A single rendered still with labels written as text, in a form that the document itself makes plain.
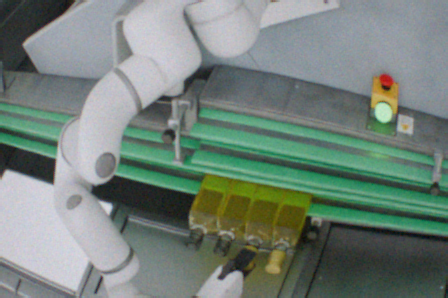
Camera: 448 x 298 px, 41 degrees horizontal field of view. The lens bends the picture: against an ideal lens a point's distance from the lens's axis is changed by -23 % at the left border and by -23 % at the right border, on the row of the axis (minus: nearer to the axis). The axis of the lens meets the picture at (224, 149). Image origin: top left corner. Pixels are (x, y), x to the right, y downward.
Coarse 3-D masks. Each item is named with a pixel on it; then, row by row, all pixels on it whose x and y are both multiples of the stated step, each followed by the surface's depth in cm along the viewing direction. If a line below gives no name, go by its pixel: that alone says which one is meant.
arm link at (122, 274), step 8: (128, 256) 113; (136, 256) 116; (128, 264) 113; (136, 264) 115; (104, 272) 113; (112, 272) 112; (120, 272) 113; (128, 272) 113; (136, 272) 115; (104, 280) 118; (112, 280) 114; (120, 280) 113; (128, 280) 115; (112, 288) 121; (120, 288) 124; (128, 288) 126; (136, 288) 128; (112, 296) 123; (120, 296) 124; (128, 296) 126; (136, 296) 126; (144, 296) 125; (152, 296) 126
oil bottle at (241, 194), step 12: (240, 180) 156; (228, 192) 154; (240, 192) 154; (252, 192) 153; (228, 204) 151; (240, 204) 151; (252, 204) 153; (228, 216) 149; (240, 216) 149; (216, 228) 149; (228, 228) 147; (240, 228) 148
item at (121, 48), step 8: (120, 16) 150; (112, 24) 151; (120, 24) 154; (112, 32) 153; (120, 32) 156; (120, 40) 157; (120, 48) 159; (128, 48) 163; (120, 56) 160; (128, 56) 164; (176, 88) 161
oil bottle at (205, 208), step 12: (204, 180) 156; (216, 180) 156; (228, 180) 156; (204, 192) 154; (216, 192) 154; (192, 204) 152; (204, 204) 151; (216, 204) 151; (192, 216) 149; (204, 216) 149; (216, 216) 150; (204, 228) 149
